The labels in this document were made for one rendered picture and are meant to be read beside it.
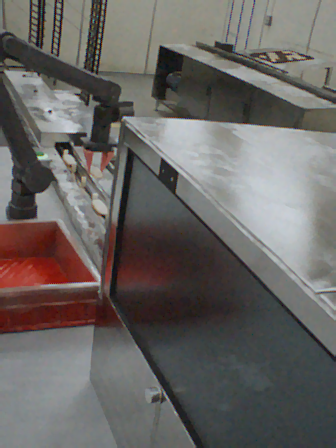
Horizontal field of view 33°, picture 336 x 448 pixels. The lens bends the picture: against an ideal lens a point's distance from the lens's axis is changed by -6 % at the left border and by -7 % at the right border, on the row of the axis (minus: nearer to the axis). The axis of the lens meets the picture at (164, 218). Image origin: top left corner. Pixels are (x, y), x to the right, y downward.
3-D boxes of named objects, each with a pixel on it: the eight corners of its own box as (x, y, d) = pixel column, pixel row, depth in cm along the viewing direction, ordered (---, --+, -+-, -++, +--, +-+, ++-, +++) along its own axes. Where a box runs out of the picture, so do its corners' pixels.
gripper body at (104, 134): (79, 143, 174) (82, 119, 171) (111, 143, 178) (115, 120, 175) (84, 149, 168) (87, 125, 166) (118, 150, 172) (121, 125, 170)
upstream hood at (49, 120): (3, 83, 318) (4, 68, 315) (34, 85, 325) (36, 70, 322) (39, 150, 213) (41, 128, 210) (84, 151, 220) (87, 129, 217)
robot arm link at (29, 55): (-23, 44, 139) (0, 53, 132) (-16, 20, 138) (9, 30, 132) (98, 98, 172) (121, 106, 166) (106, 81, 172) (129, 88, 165)
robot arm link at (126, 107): (92, 81, 168) (111, 87, 162) (122, 80, 175) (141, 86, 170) (87, 120, 172) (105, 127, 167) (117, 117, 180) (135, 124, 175)
